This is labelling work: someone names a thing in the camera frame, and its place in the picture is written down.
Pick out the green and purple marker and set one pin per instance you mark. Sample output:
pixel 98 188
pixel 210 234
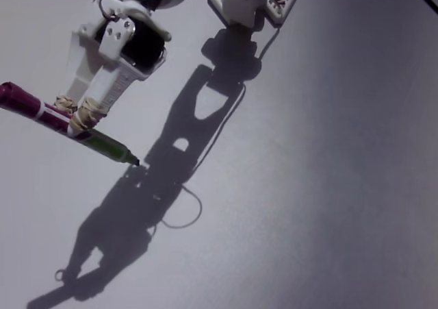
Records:
pixel 109 148

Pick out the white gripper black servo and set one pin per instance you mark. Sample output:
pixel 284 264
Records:
pixel 118 35

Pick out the tan rubber band wrap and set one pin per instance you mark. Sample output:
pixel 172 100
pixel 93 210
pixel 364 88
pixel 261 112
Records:
pixel 87 115
pixel 65 103

